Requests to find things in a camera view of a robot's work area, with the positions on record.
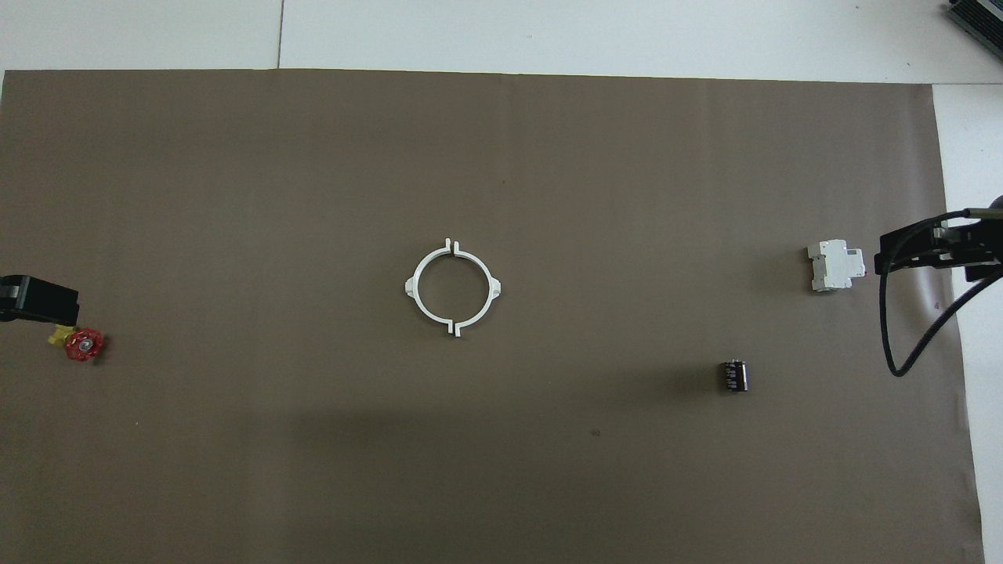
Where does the brown paper mat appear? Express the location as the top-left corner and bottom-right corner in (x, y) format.
(0, 69), (987, 564)

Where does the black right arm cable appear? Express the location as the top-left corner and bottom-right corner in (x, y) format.
(878, 208), (1003, 378)

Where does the white half-ring pipe clamp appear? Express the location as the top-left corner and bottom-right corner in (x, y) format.
(453, 241), (502, 338)
(404, 238), (453, 336)

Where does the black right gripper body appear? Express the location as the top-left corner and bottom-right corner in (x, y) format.
(876, 219), (1003, 283)

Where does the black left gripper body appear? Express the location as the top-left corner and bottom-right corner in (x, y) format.
(0, 274), (81, 326)

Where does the white circuit breaker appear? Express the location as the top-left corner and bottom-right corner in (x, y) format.
(808, 239), (867, 293)

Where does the red-handled brass valve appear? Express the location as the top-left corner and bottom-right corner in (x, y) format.
(49, 324), (105, 363)

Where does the grey ribbed device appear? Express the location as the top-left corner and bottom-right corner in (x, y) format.
(944, 0), (1003, 40)

